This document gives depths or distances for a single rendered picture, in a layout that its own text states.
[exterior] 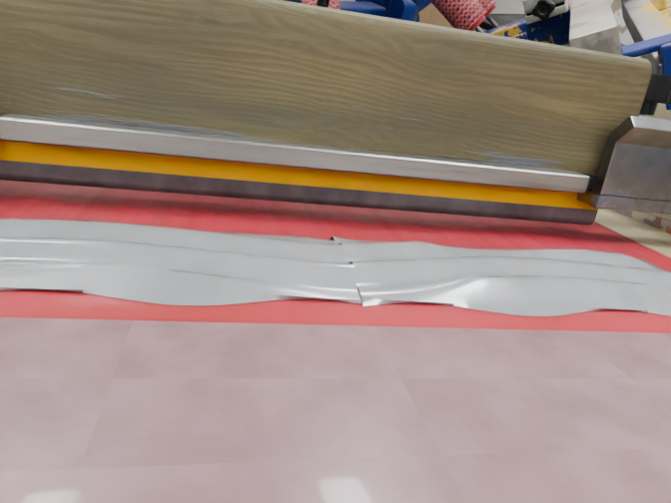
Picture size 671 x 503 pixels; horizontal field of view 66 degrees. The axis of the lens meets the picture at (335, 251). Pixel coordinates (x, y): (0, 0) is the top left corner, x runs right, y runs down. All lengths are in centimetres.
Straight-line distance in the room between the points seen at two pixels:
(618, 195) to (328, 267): 20
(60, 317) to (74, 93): 13
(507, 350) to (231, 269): 10
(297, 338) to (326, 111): 14
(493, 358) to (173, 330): 10
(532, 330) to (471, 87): 14
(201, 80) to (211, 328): 14
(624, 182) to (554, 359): 18
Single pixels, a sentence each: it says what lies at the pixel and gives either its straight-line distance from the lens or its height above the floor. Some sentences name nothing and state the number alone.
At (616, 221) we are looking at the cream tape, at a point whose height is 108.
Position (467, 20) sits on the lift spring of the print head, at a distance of 89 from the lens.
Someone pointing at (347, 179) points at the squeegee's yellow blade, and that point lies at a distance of 29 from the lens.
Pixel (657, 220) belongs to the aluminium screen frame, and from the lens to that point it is 44.
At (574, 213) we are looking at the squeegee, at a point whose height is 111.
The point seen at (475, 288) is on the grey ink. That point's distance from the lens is 21.
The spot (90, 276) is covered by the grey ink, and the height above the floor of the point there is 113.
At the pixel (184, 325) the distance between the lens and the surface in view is 16.
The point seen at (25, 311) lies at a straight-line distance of 18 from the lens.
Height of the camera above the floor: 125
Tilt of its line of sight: 36 degrees down
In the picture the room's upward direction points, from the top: 13 degrees clockwise
